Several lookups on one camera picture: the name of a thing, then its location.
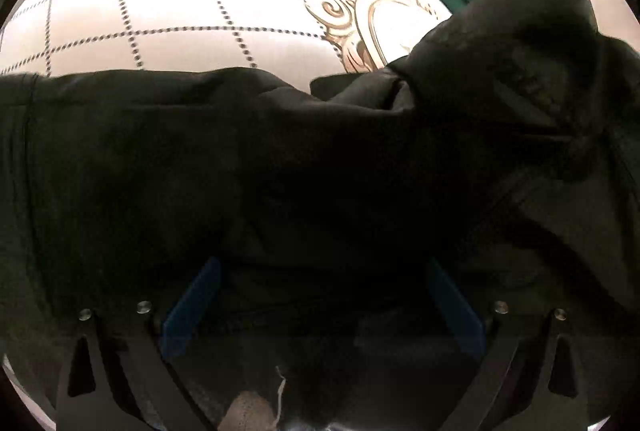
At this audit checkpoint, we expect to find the black leather jacket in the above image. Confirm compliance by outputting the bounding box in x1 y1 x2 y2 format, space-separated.
0 0 640 431

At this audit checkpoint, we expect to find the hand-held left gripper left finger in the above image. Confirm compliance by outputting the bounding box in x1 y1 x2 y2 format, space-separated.
55 256 223 431

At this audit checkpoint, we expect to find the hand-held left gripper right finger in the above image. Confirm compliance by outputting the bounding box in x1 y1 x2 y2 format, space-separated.
425 258 589 431

